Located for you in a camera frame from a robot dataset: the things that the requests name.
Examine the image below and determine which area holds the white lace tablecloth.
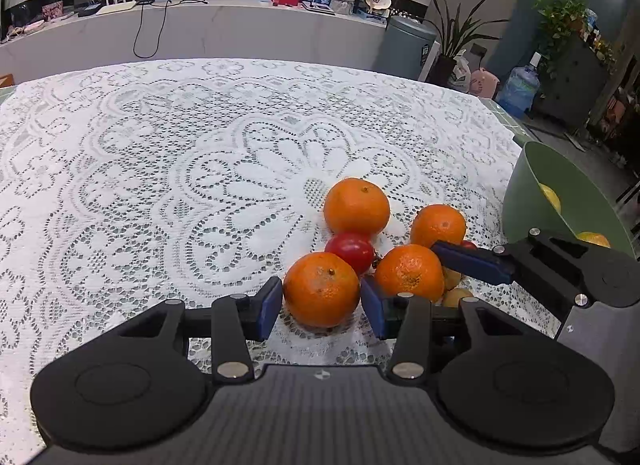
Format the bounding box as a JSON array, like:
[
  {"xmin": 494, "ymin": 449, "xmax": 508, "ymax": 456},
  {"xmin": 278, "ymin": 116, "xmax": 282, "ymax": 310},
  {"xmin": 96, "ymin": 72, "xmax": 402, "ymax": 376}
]
[{"xmin": 0, "ymin": 58, "xmax": 568, "ymax": 465}]

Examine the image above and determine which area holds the grey cabinet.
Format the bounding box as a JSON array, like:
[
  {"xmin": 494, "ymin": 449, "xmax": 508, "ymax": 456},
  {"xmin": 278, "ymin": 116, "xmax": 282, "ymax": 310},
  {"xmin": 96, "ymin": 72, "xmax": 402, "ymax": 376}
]
[{"xmin": 535, "ymin": 35, "xmax": 613, "ymax": 128}]

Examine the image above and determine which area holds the white marble console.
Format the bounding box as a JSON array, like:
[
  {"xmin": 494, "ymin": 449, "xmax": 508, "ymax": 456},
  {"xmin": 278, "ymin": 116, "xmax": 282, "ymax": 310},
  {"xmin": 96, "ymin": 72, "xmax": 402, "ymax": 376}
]
[{"xmin": 0, "ymin": 0, "xmax": 396, "ymax": 86}]

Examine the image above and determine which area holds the grey trash can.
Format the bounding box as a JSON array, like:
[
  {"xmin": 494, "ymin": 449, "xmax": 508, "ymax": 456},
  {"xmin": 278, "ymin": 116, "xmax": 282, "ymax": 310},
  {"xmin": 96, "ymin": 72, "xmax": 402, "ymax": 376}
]
[{"xmin": 374, "ymin": 15, "xmax": 438, "ymax": 80}]

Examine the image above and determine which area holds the long-leaf potted plant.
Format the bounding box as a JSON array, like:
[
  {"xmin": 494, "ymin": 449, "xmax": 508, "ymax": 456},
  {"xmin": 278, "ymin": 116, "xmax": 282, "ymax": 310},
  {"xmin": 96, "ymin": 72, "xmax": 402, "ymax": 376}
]
[{"xmin": 424, "ymin": 0, "xmax": 510, "ymax": 86}]

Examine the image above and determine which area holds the white plastic bag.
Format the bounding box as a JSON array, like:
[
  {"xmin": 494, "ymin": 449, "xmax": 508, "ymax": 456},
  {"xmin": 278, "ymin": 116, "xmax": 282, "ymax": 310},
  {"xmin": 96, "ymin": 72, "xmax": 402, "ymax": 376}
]
[{"xmin": 446, "ymin": 50, "xmax": 473, "ymax": 93}]

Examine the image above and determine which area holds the black power cable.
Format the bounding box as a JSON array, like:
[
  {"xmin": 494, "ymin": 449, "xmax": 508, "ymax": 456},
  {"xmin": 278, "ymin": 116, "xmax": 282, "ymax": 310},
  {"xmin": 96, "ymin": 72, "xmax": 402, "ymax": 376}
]
[{"xmin": 132, "ymin": 0, "xmax": 208, "ymax": 59}]

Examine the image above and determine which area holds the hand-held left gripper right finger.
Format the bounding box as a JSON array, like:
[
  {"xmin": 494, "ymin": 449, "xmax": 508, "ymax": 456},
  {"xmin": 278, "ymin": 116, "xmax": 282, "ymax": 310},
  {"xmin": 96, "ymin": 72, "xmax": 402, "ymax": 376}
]
[{"xmin": 360, "ymin": 277, "xmax": 551, "ymax": 386}]

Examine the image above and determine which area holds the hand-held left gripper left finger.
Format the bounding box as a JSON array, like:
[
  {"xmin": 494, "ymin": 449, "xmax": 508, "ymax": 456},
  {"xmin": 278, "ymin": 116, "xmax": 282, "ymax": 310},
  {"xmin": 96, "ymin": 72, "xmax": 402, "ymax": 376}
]
[{"xmin": 117, "ymin": 276, "xmax": 284, "ymax": 386}]

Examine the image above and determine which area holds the green ivy plant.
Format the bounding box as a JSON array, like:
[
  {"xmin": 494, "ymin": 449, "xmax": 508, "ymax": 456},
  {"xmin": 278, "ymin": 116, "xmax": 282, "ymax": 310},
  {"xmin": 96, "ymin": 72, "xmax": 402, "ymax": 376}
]
[{"xmin": 532, "ymin": 0, "xmax": 591, "ymax": 78}]

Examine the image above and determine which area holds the green bowl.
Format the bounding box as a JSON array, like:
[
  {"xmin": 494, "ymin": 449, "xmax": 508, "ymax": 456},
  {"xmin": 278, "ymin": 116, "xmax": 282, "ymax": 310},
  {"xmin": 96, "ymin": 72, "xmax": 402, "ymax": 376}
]
[{"xmin": 501, "ymin": 141, "xmax": 636, "ymax": 266}]

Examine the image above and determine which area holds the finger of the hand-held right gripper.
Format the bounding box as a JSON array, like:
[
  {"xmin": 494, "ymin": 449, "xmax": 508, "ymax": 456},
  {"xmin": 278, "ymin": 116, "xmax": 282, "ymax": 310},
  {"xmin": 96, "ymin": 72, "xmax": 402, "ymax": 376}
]
[{"xmin": 431, "ymin": 228, "xmax": 617, "ymax": 307}]

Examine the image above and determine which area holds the pink pig toy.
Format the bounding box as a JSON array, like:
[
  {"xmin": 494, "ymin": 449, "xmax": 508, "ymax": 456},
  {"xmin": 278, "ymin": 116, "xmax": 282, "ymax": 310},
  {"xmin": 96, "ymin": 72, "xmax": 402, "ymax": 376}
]
[{"xmin": 469, "ymin": 68, "xmax": 502, "ymax": 100}]

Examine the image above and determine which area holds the blue water jug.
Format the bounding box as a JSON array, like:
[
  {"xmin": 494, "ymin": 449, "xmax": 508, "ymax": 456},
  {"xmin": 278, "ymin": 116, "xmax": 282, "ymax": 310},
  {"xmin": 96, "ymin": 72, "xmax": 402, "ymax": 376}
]
[{"xmin": 497, "ymin": 52, "xmax": 542, "ymax": 118}]

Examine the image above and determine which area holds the yellow lemon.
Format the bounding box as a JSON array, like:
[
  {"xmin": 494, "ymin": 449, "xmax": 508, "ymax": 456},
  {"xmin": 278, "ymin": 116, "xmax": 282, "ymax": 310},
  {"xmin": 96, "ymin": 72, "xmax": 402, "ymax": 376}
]
[
  {"xmin": 538, "ymin": 184, "xmax": 562, "ymax": 213},
  {"xmin": 575, "ymin": 231, "xmax": 612, "ymax": 249}
]

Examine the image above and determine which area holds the mandarin orange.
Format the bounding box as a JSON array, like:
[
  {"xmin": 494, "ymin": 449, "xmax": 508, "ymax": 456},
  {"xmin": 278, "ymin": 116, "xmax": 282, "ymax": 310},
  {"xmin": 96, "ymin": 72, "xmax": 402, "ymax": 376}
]
[
  {"xmin": 374, "ymin": 243, "xmax": 446, "ymax": 303},
  {"xmin": 410, "ymin": 204, "xmax": 467, "ymax": 249},
  {"xmin": 282, "ymin": 251, "xmax": 361, "ymax": 329},
  {"xmin": 323, "ymin": 177, "xmax": 391, "ymax": 236}
]

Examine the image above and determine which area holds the red cherry tomato with stem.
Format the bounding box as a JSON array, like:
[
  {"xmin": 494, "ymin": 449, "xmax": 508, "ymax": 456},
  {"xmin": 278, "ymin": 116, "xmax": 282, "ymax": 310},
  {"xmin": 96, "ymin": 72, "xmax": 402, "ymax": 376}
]
[{"xmin": 324, "ymin": 232, "xmax": 377, "ymax": 277}]

